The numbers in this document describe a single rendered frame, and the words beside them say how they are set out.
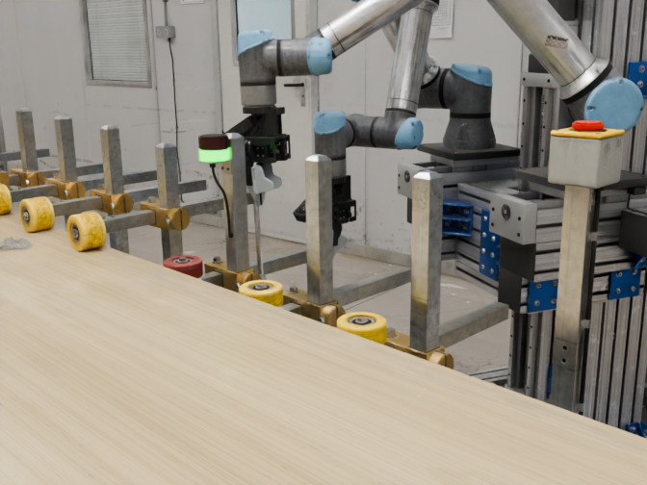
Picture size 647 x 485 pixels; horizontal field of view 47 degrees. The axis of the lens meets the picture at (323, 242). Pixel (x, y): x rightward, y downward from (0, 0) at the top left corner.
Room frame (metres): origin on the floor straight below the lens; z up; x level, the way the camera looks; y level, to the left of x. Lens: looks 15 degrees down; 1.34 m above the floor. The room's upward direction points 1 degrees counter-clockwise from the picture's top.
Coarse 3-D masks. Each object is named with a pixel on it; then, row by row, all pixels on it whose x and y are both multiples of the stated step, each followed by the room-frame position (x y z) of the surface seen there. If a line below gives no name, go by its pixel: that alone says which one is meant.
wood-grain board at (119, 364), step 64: (0, 256) 1.55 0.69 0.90; (64, 256) 1.55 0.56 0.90; (128, 256) 1.54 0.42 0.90; (0, 320) 1.16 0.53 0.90; (64, 320) 1.16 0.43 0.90; (128, 320) 1.15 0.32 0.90; (192, 320) 1.15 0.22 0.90; (256, 320) 1.14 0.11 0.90; (0, 384) 0.92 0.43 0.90; (64, 384) 0.92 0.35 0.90; (128, 384) 0.92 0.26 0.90; (192, 384) 0.91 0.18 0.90; (256, 384) 0.91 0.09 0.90; (320, 384) 0.91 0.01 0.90; (384, 384) 0.91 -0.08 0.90; (448, 384) 0.90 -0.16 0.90; (0, 448) 0.76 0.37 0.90; (64, 448) 0.75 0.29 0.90; (128, 448) 0.75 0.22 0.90; (192, 448) 0.75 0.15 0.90; (256, 448) 0.75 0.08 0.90; (320, 448) 0.75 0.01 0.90; (384, 448) 0.74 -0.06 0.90; (448, 448) 0.74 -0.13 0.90; (512, 448) 0.74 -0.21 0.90; (576, 448) 0.74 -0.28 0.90; (640, 448) 0.74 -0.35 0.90
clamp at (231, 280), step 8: (208, 264) 1.57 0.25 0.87; (216, 264) 1.57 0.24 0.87; (224, 264) 1.57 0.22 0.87; (224, 272) 1.53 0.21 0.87; (232, 272) 1.51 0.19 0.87; (240, 272) 1.51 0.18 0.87; (248, 272) 1.51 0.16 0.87; (224, 280) 1.53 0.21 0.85; (232, 280) 1.51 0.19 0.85; (240, 280) 1.49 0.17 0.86; (248, 280) 1.49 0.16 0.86; (256, 280) 1.51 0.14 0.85; (224, 288) 1.53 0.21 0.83; (232, 288) 1.51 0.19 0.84
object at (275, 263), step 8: (304, 248) 1.73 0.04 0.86; (272, 256) 1.66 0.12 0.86; (280, 256) 1.66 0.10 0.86; (288, 256) 1.67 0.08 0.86; (296, 256) 1.68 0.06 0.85; (304, 256) 1.70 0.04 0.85; (256, 264) 1.60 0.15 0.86; (264, 264) 1.61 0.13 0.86; (272, 264) 1.63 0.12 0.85; (280, 264) 1.65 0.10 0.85; (288, 264) 1.67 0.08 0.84; (296, 264) 1.68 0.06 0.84; (208, 272) 1.54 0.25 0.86; (216, 272) 1.54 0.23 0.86; (256, 272) 1.60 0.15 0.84; (264, 272) 1.61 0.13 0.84; (208, 280) 1.51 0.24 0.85; (216, 280) 1.52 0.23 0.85
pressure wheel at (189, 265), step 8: (176, 256) 1.51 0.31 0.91; (184, 256) 1.51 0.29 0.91; (192, 256) 1.51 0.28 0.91; (168, 264) 1.45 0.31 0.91; (176, 264) 1.45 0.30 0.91; (184, 264) 1.45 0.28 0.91; (192, 264) 1.45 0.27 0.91; (200, 264) 1.47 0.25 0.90; (184, 272) 1.44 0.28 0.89; (192, 272) 1.45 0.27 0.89; (200, 272) 1.47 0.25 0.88
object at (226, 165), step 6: (210, 150) 1.47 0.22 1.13; (204, 162) 1.49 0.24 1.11; (210, 162) 1.47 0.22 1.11; (216, 162) 1.47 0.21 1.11; (222, 162) 1.49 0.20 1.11; (228, 162) 1.51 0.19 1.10; (222, 168) 1.52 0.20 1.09; (228, 168) 1.51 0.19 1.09; (216, 180) 1.50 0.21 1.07; (222, 192) 1.51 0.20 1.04; (228, 210) 1.51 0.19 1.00; (228, 216) 1.51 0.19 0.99; (228, 222) 1.51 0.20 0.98; (228, 228) 1.51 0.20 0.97; (228, 234) 1.51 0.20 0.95
